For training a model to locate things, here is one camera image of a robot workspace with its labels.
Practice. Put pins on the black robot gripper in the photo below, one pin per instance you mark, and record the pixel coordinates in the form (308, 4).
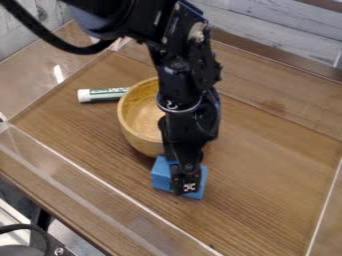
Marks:
(186, 132)

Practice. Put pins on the blue rectangular block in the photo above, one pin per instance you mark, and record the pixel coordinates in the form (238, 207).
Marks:
(161, 177)

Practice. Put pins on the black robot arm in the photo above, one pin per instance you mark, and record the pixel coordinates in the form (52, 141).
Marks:
(173, 28)

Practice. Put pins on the brown wooden bowl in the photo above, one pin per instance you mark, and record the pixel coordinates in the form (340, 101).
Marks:
(139, 115)

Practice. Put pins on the white green marker tube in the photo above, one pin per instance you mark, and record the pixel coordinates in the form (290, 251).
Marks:
(102, 94)

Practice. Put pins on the clear acrylic corner bracket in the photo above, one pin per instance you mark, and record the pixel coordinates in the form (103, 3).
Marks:
(119, 44)

